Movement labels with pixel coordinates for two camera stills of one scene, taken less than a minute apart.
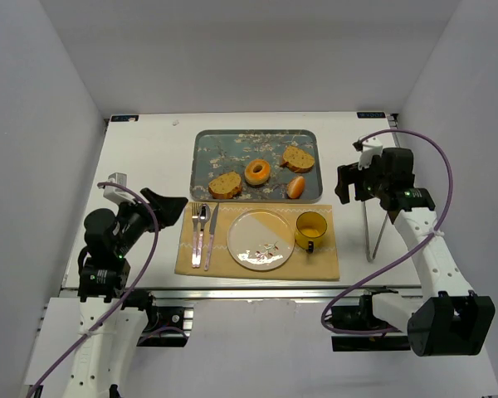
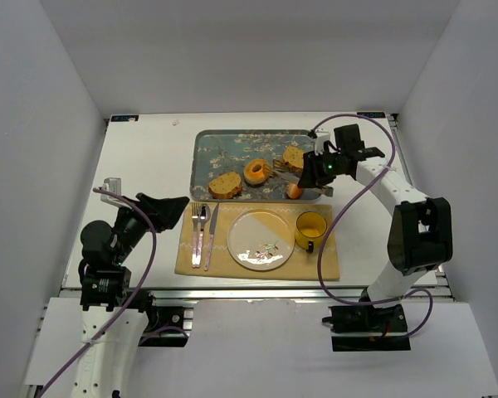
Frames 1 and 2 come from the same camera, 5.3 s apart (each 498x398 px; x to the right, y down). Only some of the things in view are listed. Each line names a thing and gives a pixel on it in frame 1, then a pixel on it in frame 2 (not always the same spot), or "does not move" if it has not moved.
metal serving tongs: x=372 y=259 → x=275 y=168
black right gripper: x=358 y=182 → x=316 y=169
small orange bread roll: x=295 y=187 does not move
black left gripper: x=150 y=211 does not move
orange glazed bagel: x=257 y=172 does not move
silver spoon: x=204 y=214 does not move
